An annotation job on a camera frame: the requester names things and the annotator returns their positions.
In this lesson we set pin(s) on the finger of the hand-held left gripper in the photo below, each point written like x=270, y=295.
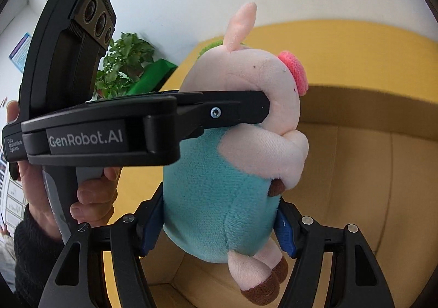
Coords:
x=232, y=109

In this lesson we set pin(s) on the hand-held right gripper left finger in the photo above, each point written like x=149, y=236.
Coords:
x=150, y=227

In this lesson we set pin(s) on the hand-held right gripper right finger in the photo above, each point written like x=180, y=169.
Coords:
x=285, y=234

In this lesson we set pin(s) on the pink teal plush pig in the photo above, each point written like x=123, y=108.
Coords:
x=219, y=198

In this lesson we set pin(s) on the brown cardboard box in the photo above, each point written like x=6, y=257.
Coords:
x=359, y=174

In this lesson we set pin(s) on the person's left forearm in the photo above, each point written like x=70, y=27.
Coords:
x=30, y=260

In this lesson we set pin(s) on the person's left hand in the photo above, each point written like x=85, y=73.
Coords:
x=92, y=205

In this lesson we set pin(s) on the green potted plant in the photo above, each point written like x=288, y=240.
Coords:
x=119, y=61

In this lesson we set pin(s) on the green flat box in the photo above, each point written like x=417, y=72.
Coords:
x=154, y=75

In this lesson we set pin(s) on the blue bordered wall notice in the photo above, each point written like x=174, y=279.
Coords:
x=21, y=51

